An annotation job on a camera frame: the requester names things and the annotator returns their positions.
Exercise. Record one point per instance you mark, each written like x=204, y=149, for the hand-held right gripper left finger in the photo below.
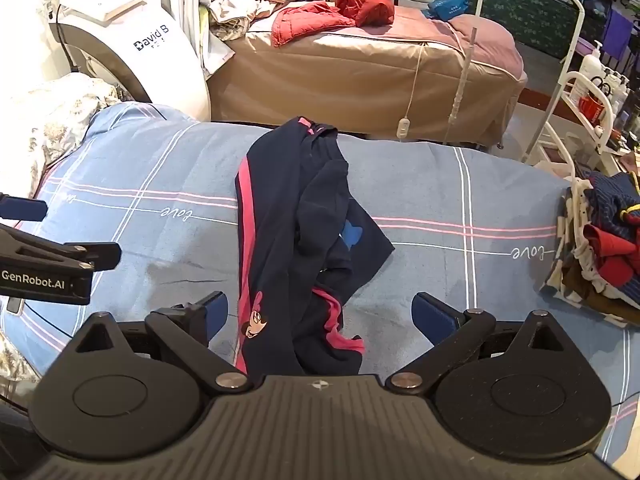
x=218, y=310

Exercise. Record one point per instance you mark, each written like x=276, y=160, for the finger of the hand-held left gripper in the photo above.
x=95, y=255
x=22, y=208

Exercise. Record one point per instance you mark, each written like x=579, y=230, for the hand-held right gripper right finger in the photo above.
x=429, y=311

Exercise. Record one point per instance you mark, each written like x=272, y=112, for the navy pants with pink stripes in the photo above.
x=280, y=220

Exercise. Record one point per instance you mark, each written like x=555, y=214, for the pile of mixed clothes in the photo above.
x=600, y=260

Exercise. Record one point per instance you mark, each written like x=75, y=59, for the blue plaid bed sheet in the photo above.
x=150, y=170

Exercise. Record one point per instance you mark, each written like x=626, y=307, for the white beauty machine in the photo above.
x=125, y=40

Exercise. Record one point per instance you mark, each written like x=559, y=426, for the clear hanging tube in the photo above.
x=456, y=105

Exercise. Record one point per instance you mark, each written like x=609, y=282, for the tan covered massage bed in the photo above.
x=325, y=85

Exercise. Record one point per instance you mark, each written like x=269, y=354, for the red cup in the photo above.
x=592, y=107

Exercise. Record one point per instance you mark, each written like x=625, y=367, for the white trolley cart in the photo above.
x=607, y=115

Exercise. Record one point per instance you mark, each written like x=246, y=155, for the crumpled white blanket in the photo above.
x=240, y=5

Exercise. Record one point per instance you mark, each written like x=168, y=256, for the white pump bottle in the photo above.
x=590, y=67

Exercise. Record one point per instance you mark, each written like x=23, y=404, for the red padded jacket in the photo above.
x=310, y=20

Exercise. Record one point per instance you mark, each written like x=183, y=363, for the blue bag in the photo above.
x=447, y=5

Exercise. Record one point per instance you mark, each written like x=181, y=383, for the green patterned panel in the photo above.
x=525, y=10

